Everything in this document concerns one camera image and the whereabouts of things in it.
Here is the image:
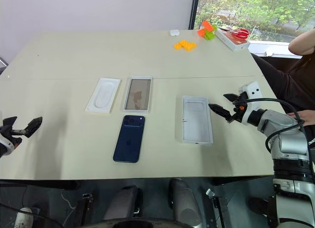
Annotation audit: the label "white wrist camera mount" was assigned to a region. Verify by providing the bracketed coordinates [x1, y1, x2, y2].
[0, 133, 14, 157]
[237, 81, 263, 126]

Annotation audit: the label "white phone box lid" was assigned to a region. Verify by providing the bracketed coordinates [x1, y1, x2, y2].
[85, 77, 122, 114]

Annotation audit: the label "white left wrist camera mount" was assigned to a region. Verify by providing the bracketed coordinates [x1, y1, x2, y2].
[0, 133, 14, 157]

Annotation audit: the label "grey tray base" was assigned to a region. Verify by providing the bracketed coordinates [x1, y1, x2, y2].
[181, 95, 215, 146]

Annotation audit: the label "dark blue smartphone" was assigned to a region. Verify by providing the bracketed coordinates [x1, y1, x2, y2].
[113, 114, 146, 164]

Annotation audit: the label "orange green building block toy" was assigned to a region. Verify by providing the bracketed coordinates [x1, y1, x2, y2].
[197, 20, 218, 41]

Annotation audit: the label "dark grey rounded shape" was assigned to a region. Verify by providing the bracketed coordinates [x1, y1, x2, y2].
[168, 178, 205, 228]
[102, 185, 144, 222]

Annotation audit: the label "black window frame post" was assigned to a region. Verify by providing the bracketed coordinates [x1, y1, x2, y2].
[189, 0, 201, 31]

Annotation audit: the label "white window sill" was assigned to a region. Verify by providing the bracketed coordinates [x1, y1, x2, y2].
[248, 39, 303, 59]

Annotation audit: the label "white tray with red items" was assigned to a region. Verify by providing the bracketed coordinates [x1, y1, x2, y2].
[215, 28, 251, 52]

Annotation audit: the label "red handled scissors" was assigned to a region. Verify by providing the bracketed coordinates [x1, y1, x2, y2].
[220, 27, 251, 39]

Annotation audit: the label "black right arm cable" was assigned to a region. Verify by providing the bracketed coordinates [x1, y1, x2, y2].
[242, 98, 315, 182]

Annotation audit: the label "person in black clothing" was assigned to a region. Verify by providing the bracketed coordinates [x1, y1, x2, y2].
[251, 50, 315, 150]

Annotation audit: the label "white shoe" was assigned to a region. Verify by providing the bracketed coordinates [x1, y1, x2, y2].
[14, 206, 34, 228]

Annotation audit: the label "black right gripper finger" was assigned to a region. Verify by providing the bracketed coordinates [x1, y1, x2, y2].
[208, 103, 233, 123]
[223, 93, 241, 104]

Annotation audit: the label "orange toy blocks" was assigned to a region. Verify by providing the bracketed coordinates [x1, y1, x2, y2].
[172, 39, 198, 52]

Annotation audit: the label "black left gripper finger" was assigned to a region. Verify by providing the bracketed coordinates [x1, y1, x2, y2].
[2, 116, 18, 127]
[24, 116, 43, 139]

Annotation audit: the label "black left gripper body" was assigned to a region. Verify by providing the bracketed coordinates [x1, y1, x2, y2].
[0, 125, 27, 146]

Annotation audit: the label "dark object beside table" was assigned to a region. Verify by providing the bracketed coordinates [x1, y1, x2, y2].
[0, 56, 9, 75]

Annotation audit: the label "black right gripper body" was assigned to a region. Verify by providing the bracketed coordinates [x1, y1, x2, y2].
[230, 91, 249, 125]

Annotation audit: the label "person's bare hand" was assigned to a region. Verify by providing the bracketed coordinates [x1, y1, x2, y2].
[286, 109, 315, 127]

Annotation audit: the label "metal bracket under table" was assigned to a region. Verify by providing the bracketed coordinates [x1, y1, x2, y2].
[205, 188, 232, 228]
[78, 192, 95, 227]

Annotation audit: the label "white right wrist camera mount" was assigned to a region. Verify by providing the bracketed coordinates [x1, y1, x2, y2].
[237, 81, 263, 126]

